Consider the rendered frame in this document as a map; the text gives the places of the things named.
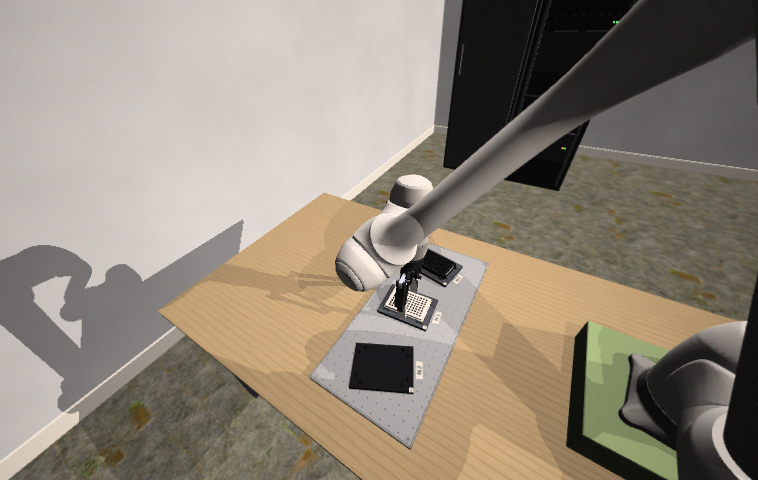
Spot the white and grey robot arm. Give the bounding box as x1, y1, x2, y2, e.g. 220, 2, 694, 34
335, 0, 758, 480

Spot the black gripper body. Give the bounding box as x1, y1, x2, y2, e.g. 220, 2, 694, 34
401, 258, 424, 280

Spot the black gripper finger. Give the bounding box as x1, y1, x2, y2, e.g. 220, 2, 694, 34
410, 267, 422, 294
394, 271, 415, 319

